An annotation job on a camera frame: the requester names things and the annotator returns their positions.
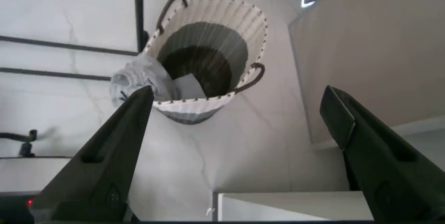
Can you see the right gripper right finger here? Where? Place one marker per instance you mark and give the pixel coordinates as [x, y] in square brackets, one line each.
[389, 168]

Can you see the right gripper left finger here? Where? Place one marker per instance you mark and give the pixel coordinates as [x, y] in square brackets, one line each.
[97, 168]

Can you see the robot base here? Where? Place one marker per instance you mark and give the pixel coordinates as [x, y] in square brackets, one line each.
[278, 206]

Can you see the black clothes rack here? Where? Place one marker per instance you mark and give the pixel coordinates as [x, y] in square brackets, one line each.
[139, 8]

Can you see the white laundry basket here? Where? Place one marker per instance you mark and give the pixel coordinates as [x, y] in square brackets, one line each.
[222, 12]

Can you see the pale grey shorts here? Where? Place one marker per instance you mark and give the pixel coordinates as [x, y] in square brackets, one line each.
[139, 74]

